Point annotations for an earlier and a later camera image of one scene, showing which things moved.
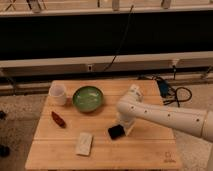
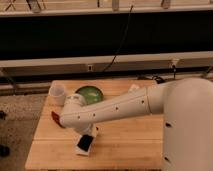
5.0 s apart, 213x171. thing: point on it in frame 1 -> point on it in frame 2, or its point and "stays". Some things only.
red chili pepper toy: [58, 120] stays
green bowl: [87, 98] stays
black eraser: [116, 131] -> [85, 142]
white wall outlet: [90, 67] stays
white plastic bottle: [134, 88] stays
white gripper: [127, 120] -> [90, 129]
